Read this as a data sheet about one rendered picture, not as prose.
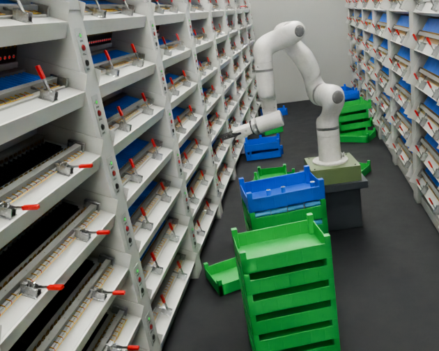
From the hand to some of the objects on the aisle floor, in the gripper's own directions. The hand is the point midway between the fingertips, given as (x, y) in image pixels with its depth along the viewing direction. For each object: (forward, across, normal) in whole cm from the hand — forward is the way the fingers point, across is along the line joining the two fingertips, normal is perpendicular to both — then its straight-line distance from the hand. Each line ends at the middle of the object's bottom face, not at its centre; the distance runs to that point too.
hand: (225, 136), depth 246 cm
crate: (-3, -66, +58) cm, 88 cm away
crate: (+8, +40, +60) cm, 73 cm away
